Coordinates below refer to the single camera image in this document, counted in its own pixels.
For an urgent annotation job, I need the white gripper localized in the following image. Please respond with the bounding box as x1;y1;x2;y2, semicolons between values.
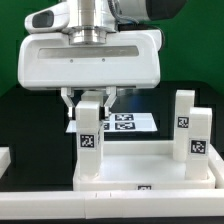
18;30;162;119

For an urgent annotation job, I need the white marker sheet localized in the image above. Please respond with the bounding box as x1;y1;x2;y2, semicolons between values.
66;113;157;133

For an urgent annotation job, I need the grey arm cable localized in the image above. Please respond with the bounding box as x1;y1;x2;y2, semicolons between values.
108;0;164;38

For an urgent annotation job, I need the white right fence block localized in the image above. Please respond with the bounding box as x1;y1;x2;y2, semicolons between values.
209;152;224;189

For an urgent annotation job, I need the white desk top tray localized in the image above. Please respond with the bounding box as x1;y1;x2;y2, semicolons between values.
73;140;216;191

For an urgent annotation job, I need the white fence block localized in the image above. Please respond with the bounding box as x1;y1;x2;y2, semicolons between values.
0;147;11;178
209;152;224;189

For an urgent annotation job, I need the white left fence block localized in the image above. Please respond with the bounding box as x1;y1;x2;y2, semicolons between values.
0;147;11;178

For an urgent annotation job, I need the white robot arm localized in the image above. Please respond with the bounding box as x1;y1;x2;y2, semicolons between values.
18;0;187;118

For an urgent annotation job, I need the white front fence bar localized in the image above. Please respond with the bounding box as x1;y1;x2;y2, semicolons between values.
0;189;224;220

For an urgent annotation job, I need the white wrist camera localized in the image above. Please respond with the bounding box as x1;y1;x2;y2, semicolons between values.
24;9;69;34

